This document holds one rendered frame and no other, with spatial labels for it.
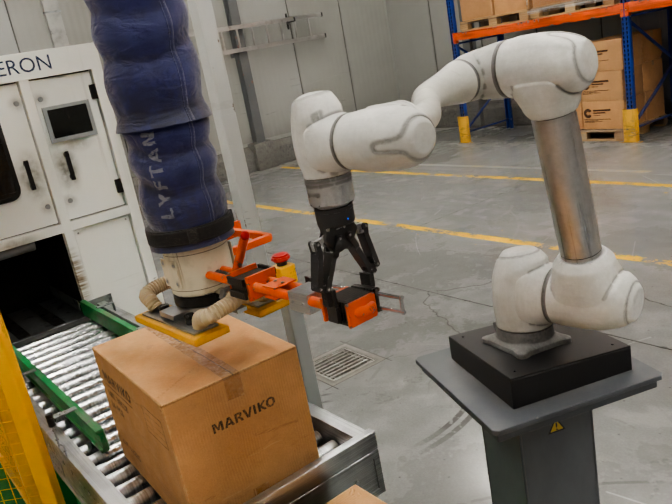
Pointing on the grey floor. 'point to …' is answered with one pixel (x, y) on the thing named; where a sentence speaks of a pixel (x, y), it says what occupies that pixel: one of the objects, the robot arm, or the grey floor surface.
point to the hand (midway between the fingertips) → (351, 302)
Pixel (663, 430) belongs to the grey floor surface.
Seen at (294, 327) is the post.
